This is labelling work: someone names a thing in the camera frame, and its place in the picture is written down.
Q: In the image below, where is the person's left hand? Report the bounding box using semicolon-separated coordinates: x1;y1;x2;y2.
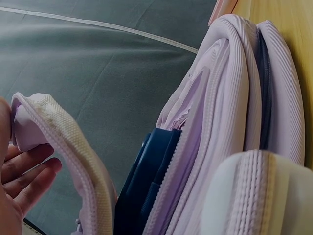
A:
0;96;63;235

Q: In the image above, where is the lilac backpack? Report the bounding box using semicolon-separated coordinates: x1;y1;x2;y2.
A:
11;0;313;235

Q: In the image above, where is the navy blue flat case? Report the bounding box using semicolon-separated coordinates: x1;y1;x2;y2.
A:
114;127;184;235

